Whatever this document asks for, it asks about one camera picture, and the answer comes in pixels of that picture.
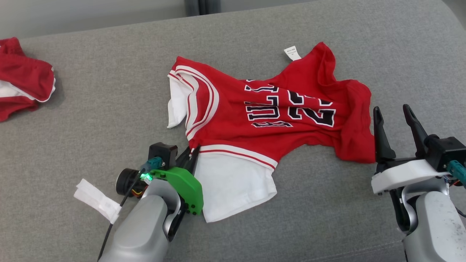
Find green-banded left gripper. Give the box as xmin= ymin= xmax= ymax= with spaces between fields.
xmin=116 ymin=146 xmax=204 ymax=215

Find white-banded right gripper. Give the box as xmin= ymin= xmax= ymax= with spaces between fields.
xmin=371 ymin=104 xmax=450 ymax=196

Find red jersey with white sleeves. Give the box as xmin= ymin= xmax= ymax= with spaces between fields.
xmin=167 ymin=42 xmax=376 ymax=223

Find red shorts with white stripes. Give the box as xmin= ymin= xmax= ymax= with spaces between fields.
xmin=0 ymin=37 xmax=56 ymax=122

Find left cable with teal plug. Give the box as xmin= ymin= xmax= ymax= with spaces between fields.
xmin=97 ymin=157 xmax=163 ymax=261

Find white left cable tag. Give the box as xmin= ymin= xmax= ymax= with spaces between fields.
xmin=74 ymin=178 xmax=122 ymax=225

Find grey partition post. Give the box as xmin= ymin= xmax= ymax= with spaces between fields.
xmin=184 ymin=0 xmax=203 ymax=17
xmin=203 ymin=0 xmax=222 ymax=15

